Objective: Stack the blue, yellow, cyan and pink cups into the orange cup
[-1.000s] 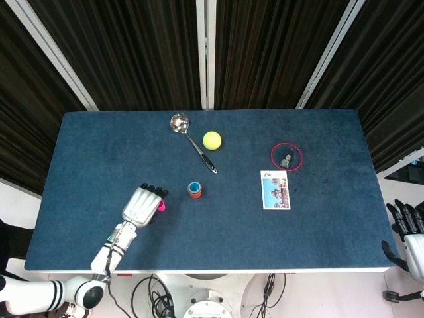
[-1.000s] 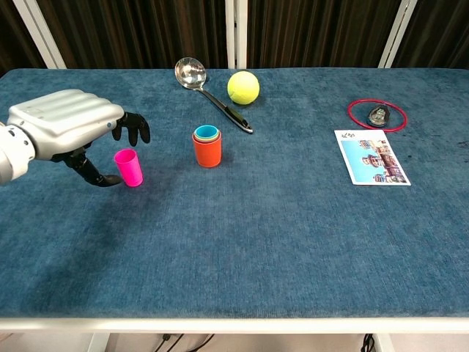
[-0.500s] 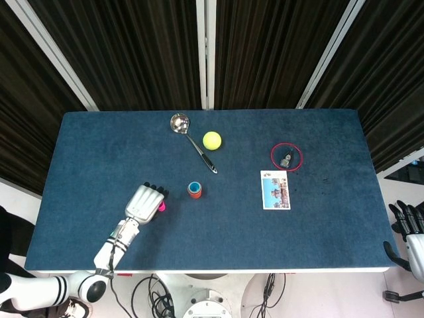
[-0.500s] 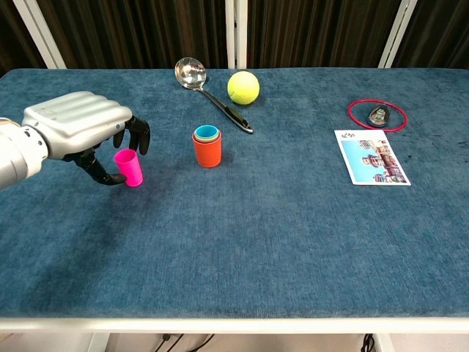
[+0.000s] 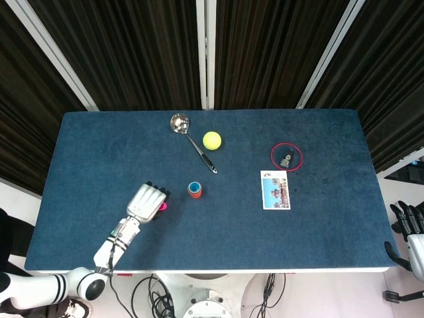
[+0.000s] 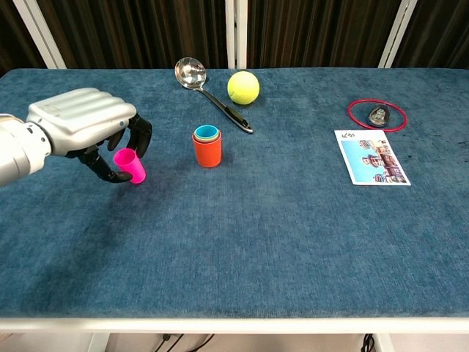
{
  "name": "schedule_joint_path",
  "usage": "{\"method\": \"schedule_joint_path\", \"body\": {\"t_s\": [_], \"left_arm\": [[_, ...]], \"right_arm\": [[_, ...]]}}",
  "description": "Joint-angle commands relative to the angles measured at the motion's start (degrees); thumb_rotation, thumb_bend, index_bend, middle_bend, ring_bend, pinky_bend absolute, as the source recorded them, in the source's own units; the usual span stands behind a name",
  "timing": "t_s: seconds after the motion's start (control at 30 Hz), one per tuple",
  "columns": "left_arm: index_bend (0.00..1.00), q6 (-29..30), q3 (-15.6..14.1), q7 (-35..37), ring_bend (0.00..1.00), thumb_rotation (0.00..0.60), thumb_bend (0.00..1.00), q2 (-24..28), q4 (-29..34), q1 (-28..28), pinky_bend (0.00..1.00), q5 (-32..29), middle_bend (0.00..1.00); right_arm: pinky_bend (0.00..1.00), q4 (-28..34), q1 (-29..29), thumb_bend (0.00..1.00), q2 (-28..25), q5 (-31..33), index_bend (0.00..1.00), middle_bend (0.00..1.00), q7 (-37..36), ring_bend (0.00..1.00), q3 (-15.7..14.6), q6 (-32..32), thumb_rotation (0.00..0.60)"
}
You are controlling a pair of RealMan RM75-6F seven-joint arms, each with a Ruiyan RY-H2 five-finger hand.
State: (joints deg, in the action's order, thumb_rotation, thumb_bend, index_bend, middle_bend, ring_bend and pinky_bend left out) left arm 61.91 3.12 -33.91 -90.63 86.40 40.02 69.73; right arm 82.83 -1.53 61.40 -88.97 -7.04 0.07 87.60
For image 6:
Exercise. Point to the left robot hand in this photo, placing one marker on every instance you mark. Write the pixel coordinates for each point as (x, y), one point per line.
(80, 117)

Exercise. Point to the pink plastic cup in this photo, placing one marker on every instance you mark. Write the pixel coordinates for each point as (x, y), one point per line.
(135, 168)

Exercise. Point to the light blue plastic cup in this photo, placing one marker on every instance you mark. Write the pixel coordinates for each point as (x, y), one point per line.
(198, 132)

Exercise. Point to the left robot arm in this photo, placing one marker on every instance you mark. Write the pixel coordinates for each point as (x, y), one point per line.
(18, 154)

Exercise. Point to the red plastic cup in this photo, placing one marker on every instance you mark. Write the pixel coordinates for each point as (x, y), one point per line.
(207, 154)

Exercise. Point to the black pleated curtain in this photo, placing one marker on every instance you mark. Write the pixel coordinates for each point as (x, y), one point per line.
(439, 33)
(14, 36)
(146, 29)
(311, 33)

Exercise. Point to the yellow tennis ball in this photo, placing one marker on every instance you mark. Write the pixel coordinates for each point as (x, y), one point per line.
(243, 88)

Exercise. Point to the blue table cloth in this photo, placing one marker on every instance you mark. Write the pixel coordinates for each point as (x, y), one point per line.
(234, 238)

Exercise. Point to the picture postcard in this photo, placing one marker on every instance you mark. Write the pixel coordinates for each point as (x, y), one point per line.
(372, 157)

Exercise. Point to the small dark souvenir charm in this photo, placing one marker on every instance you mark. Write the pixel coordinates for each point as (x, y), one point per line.
(378, 116)

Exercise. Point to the white frame post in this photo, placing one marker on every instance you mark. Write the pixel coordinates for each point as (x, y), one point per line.
(235, 33)
(40, 36)
(397, 33)

